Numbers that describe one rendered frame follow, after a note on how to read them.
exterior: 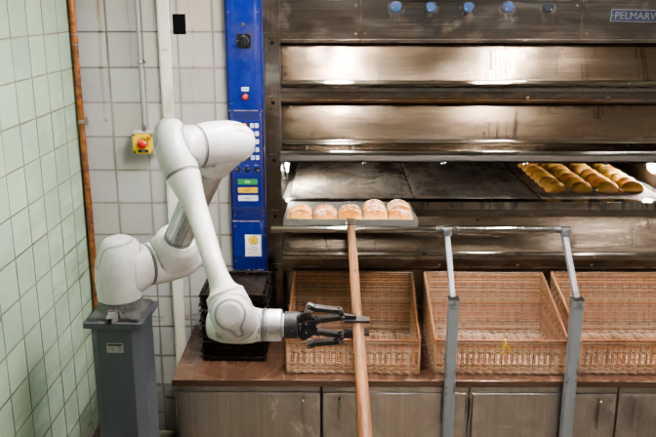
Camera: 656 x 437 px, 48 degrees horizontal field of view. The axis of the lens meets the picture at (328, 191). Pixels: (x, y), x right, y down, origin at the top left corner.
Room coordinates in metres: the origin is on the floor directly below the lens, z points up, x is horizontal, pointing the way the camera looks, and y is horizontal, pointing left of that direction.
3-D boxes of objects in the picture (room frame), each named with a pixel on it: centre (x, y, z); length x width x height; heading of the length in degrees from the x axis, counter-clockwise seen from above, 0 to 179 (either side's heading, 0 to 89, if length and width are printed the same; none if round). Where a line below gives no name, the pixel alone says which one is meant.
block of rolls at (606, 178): (3.71, -1.27, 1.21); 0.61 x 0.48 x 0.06; 0
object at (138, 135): (3.24, 0.81, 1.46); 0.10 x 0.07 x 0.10; 90
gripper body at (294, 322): (1.90, 0.08, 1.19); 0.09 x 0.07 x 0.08; 90
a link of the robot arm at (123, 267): (2.45, 0.72, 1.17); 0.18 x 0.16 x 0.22; 130
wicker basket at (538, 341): (3.00, -0.71, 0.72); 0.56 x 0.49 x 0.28; 89
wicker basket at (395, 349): (3.00, -0.11, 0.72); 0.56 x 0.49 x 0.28; 88
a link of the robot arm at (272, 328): (1.90, 0.15, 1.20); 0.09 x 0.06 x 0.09; 0
